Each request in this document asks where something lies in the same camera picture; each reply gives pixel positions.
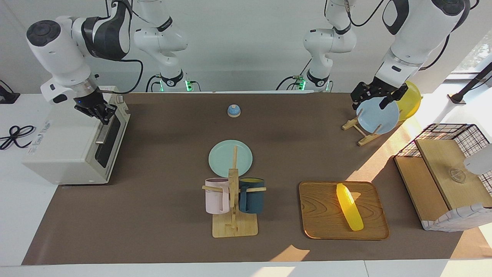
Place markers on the brown table mat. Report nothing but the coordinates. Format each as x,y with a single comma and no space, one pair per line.
153,215

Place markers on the cream toaster oven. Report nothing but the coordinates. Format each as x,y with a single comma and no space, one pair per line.
65,150

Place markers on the clear glass item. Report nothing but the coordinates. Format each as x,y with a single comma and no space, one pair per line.
457,176

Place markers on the wooden mug rack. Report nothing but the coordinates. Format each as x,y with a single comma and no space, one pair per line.
234,229

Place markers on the black clamp mount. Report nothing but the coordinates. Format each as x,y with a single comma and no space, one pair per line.
7,96

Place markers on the light blue plate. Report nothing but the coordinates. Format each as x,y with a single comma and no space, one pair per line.
378,117

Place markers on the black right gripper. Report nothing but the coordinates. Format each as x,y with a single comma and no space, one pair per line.
92,104

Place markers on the pale green plate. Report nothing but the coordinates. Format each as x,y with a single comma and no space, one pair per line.
223,157

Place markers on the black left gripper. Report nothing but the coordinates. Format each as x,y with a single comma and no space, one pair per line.
378,90

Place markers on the wooden serving tray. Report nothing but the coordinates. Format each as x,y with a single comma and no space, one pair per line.
326,215

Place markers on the wooden plate rack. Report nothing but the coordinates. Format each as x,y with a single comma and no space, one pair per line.
365,139

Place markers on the yellow plate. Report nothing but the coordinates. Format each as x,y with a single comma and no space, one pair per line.
412,100

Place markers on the white rounded device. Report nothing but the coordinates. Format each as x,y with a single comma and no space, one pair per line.
478,161

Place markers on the dark blue mug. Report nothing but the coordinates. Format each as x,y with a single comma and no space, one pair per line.
251,200

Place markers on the yellow corn cob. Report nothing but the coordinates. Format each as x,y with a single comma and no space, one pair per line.
349,207

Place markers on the pink mug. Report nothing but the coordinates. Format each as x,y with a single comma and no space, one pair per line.
216,198

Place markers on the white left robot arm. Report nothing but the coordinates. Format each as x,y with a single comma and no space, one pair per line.
415,34

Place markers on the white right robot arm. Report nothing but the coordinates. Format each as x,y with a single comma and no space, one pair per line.
57,50

